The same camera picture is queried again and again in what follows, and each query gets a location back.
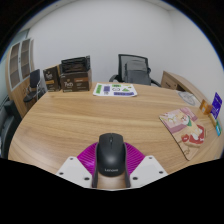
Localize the wooden shelf unit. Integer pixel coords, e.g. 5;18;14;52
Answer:
4;38;36;118

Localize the wooden side desk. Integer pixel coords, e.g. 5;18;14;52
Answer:
160;70;204;101

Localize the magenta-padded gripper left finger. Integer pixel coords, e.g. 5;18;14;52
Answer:
55;142;100;189

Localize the white green purple sticker sheet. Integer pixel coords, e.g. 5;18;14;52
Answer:
92;82;138;98

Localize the large brown cardboard box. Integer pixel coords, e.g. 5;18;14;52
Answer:
59;55;93;93

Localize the black computer mouse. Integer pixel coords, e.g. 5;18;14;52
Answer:
95;132;128;177

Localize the black leather armchair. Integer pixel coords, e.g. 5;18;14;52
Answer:
0;99;22;159

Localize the small tan box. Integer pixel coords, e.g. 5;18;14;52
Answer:
209;113;219;126

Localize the small brown cardboard box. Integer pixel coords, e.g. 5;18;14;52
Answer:
42;65;62;93

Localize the purple card package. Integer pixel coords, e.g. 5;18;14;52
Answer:
210;92;223;120

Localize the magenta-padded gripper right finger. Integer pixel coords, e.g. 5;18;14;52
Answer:
123;142;168;189

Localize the grey backpack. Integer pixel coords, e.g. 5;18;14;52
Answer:
124;59;152;86

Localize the black mesh office chair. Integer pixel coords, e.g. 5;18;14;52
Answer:
108;53;162;88

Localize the teal small package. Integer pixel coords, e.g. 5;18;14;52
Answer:
214;119;222;137

